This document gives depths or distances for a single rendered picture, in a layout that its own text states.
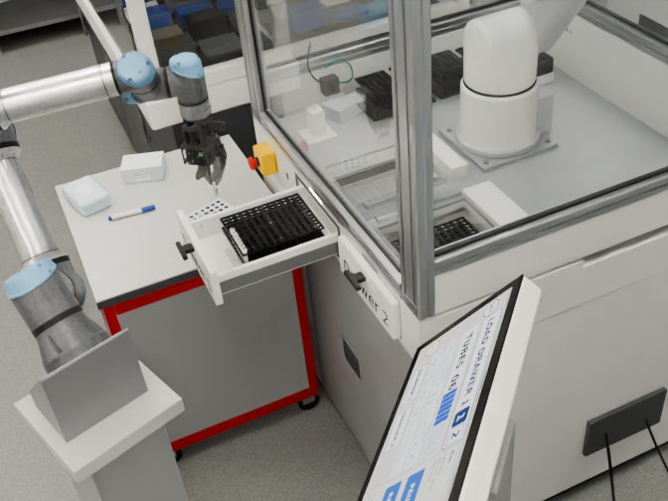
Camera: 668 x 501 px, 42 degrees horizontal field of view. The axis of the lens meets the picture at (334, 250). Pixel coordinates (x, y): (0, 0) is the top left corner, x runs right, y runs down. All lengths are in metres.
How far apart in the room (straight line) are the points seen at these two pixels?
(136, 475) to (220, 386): 0.62
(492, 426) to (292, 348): 1.42
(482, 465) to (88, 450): 0.98
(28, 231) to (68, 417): 0.44
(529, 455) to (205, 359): 0.95
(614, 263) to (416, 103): 0.76
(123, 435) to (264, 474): 0.90
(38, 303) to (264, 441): 1.17
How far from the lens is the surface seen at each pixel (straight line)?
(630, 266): 2.14
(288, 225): 2.20
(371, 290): 2.00
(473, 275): 1.84
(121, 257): 2.45
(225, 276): 2.10
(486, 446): 1.30
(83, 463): 1.96
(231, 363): 2.62
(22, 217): 2.11
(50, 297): 1.93
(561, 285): 2.02
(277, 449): 2.85
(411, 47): 1.47
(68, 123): 4.85
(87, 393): 1.95
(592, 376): 2.34
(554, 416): 2.36
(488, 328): 1.51
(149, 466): 2.14
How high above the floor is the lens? 2.20
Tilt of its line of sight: 38 degrees down
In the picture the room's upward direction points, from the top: 6 degrees counter-clockwise
